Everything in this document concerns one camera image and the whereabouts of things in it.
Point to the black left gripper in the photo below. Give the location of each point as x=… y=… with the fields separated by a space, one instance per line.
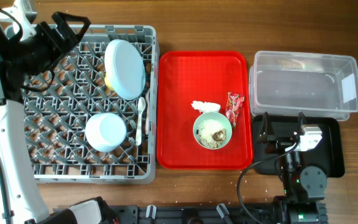
x=57 y=45

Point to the crumpled white napkin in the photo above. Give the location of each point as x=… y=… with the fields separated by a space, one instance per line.
x=205 y=107

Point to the white plastic fork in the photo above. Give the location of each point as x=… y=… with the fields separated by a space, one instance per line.
x=147 y=99

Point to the red plastic tray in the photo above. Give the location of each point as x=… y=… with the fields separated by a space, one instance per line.
x=187 y=76

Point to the light blue bowl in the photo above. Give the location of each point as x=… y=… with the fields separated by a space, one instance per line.
x=105 y=131

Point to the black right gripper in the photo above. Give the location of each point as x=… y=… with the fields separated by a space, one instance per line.
x=279 y=144

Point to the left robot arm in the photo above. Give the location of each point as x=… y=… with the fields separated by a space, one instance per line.
x=20 y=198

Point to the light blue plate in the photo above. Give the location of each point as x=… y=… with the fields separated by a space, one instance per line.
x=125 y=69

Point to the black plastic tray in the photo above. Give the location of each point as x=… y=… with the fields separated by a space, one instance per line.
x=327 y=154

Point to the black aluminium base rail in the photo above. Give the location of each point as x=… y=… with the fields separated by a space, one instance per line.
x=265 y=213

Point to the grey dishwasher rack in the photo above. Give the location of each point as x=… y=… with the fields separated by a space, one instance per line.
x=55 y=119

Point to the red snack wrapper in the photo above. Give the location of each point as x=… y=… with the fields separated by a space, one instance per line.
x=233 y=105

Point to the yellow plastic cup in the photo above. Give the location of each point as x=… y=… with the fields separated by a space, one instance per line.
x=108 y=82

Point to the white plastic spoon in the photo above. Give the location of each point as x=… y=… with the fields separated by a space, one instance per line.
x=140 y=109

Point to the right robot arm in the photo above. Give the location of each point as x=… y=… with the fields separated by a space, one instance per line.
x=303 y=185

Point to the green bowl with food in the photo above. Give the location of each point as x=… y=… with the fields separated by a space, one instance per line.
x=212 y=130

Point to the clear plastic bin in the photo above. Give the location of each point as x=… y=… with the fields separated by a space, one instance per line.
x=318 y=85

